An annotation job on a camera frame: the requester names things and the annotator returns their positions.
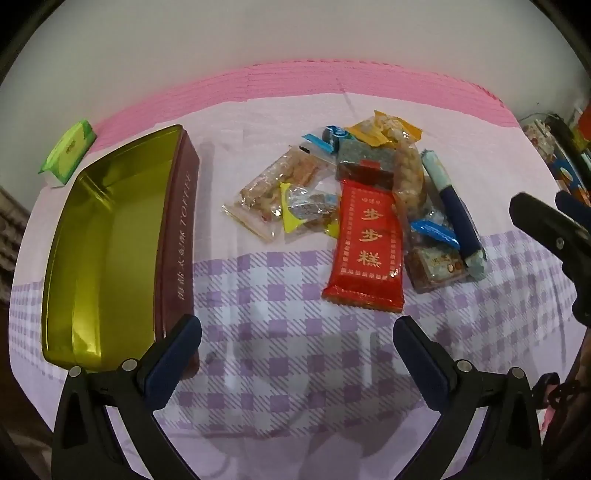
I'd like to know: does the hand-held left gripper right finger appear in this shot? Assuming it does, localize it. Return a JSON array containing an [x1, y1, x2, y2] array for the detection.
[[392, 315, 543, 480]]

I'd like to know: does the blue printed box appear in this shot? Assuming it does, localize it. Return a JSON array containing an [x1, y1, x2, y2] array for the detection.
[[547, 148, 591, 206]]

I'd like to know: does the blue-edged clear cake packet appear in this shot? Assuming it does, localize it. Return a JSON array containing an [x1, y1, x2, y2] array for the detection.
[[406, 212, 469, 294]]

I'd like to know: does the small blue-edged candy packet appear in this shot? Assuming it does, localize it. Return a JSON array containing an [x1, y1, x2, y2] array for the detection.
[[301, 124, 356, 155]]

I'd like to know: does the clear peanut brittle packet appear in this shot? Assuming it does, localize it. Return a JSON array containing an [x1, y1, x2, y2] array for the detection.
[[222, 147, 338, 243]]

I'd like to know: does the floral printed box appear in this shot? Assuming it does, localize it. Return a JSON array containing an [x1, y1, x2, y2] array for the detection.
[[521, 117, 555, 162]]

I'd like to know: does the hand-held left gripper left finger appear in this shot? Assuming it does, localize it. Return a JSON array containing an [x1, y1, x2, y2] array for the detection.
[[52, 314, 204, 480]]

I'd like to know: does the yellow-edged clear candy packet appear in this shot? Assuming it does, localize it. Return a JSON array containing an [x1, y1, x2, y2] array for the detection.
[[279, 181, 342, 238]]

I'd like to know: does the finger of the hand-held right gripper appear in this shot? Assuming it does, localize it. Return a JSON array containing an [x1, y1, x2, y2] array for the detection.
[[509, 192, 591, 324], [555, 190, 591, 232]]

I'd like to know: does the brown and gold tin box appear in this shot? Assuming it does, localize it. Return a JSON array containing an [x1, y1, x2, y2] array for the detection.
[[41, 124, 201, 380]]

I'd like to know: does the dark blue stick packet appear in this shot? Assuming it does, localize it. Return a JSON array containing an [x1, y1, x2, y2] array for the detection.
[[421, 148, 486, 278]]

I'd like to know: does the grey sesame bar packet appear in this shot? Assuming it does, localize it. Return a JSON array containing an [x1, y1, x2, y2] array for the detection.
[[335, 138, 398, 190]]

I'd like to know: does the orange cracker packet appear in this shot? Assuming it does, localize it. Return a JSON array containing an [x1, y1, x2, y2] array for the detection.
[[346, 109, 423, 148]]

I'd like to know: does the pink and purple checked cloth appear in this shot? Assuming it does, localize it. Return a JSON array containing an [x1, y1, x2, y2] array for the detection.
[[9, 60, 583, 480]]

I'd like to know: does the green tissue packet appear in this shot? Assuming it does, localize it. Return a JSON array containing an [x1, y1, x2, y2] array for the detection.
[[38, 120, 97, 186]]

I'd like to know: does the dark wooden furniture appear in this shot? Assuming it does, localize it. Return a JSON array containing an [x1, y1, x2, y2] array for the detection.
[[0, 185, 29, 282]]

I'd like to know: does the black cord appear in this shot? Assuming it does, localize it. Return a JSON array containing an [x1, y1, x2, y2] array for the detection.
[[533, 373, 580, 409]]

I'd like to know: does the clear packet of nuts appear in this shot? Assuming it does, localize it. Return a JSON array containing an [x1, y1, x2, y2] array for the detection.
[[392, 131, 428, 217]]

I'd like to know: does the red snack packet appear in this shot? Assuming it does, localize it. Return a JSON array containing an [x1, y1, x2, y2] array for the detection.
[[322, 179, 406, 315]]

